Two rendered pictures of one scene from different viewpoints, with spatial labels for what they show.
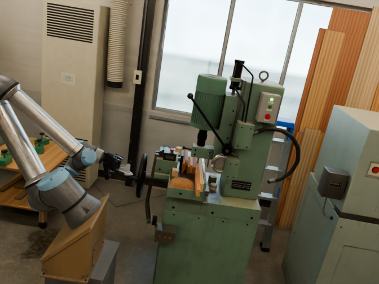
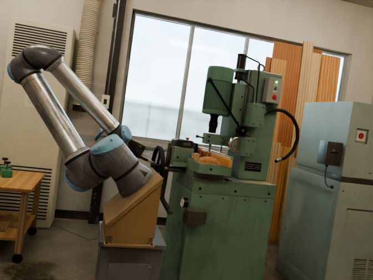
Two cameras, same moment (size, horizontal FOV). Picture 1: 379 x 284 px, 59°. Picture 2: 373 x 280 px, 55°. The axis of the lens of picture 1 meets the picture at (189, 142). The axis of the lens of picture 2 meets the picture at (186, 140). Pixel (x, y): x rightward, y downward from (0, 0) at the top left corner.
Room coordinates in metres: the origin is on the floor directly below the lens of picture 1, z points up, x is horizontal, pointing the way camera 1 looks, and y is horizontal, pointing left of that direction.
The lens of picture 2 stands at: (-0.29, 0.70, 1.13)
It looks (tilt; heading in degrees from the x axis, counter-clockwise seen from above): 3 degrees down; 345
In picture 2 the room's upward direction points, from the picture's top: 8 degrees clockwise
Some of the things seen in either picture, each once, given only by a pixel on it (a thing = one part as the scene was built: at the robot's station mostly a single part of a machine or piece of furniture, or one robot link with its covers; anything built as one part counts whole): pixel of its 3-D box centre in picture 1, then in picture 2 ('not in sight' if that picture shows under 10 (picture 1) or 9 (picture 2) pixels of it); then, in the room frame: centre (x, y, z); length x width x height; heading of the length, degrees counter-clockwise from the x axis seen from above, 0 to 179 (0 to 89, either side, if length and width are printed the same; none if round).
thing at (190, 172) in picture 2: not in sight; (198, 169); (1.96, -0.01, 0.82); 0.40 x 0.21 x 0.04; 3
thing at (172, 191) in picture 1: (179, 171); (191, 161); (1.97, 0.04, 0.87); 0.61 x 0.30 x 0.06; 3
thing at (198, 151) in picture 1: (202, 152); (213, 140); (1.96, -0.09, 1.03); 0.14 x 0.07 x 0.09; 93
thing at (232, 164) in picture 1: (230, 167); (246, 146); (1.82, -0.27, 1.02); 0.09 x 0.07 x 0.12; 3
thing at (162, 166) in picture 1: (166, 162); (180, 153); (1.97, 0.12, 0.92); 0.15 x 0.13 x 0.09; 3
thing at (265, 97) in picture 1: (268, 107); (272, 90); (1.84, -0.40, 1.40); 0.10 x 0.06 x 0.16; 93
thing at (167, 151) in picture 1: (167, 152); (181, 142); (1.96, 0.12, 0.99); 0.13 x 0.11 x 0.06; 3
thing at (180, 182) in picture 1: (182, 181); (208, 159); (1.73, 0.00, 0.92); 0.14 x 0.09 x 0.04; 93
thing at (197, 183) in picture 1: (196, 168); (208, 156); (1.95, -0.07, 0.92); 0.67 x 0.02 x 0.04; 3
